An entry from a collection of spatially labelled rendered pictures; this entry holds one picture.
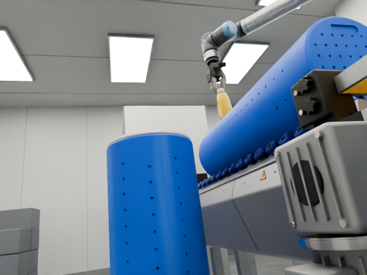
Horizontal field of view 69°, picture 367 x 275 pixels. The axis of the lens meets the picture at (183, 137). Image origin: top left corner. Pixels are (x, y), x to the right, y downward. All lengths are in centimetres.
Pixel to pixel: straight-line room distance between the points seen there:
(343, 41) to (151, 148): 56
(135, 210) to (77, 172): 501
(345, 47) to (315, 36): 9
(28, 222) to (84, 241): 175
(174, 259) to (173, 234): 6
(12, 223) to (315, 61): 388
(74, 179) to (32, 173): 76
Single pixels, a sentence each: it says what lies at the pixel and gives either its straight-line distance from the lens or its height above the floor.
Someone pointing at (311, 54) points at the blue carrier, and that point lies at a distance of 71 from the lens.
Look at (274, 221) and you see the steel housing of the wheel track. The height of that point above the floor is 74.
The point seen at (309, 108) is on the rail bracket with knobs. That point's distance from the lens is 52.
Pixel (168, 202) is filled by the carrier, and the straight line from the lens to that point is 73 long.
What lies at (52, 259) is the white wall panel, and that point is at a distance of 568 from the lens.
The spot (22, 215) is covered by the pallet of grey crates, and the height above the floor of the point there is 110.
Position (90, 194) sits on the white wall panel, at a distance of 562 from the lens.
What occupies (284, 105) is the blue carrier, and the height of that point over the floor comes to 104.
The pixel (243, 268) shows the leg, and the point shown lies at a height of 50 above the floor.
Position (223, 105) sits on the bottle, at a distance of 142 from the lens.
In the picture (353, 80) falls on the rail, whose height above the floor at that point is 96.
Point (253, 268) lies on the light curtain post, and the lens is 212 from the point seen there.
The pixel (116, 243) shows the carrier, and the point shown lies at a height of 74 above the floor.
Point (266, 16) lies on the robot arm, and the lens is 163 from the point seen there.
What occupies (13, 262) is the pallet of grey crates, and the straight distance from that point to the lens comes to 369.
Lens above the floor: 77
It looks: 18 degrees up
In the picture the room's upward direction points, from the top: 7 degrees counter-clockwise
